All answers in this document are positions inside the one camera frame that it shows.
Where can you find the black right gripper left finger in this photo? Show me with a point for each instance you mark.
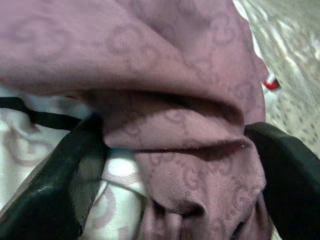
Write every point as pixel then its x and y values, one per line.
pixel 45 195

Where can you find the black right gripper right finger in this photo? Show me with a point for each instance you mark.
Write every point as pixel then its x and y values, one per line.
pixel 292 180

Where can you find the pink cartoon mouse quilt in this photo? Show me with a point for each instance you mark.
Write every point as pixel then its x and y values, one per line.
pixel 150 75

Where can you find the beige quilted mattress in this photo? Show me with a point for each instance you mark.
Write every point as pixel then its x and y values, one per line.
pixel 295 50

